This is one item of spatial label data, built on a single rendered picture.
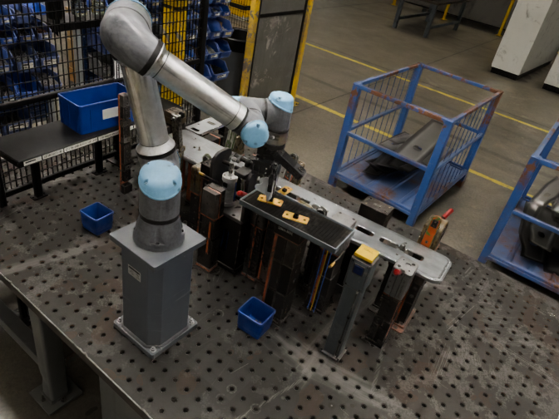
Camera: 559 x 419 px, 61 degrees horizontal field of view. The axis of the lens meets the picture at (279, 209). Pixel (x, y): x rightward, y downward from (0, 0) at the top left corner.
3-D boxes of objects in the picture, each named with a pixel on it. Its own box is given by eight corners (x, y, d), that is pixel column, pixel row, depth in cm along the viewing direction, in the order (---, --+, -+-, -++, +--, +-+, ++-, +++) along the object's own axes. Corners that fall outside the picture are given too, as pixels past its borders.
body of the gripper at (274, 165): (257, 165, 158) (262, 132, 152) (281, 172, 157) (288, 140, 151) (250, 175, 152) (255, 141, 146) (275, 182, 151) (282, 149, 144)
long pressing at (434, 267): (455, 258, 180) (457, 254, 179) (437, 288, 163) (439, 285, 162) (184, 129, 232) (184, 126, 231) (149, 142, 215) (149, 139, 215)
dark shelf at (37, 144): (184, 112, 246) (184, 106, 244) (19, 169, 179) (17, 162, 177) (153, 98, 254) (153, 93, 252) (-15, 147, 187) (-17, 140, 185)
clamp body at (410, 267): (393, 335, 181) (425, 263, 161) (383, 353, 173) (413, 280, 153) (371, 322, 185) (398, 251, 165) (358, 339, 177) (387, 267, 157)
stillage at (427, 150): (389, 152, 489) (419, 61, 437) (462, 185, 453) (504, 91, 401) (325, 189, 405) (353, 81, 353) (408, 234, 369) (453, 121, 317)
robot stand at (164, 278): (152, 360, 154) (154, 268, 132) (112, 325, 163) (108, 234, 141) (198, 326, 169) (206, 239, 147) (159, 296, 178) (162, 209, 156)
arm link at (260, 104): (232, 105, 131) (270, 108, 134) (228, 91, 140) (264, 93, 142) (229, 131, 135) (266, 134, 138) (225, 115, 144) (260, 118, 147)
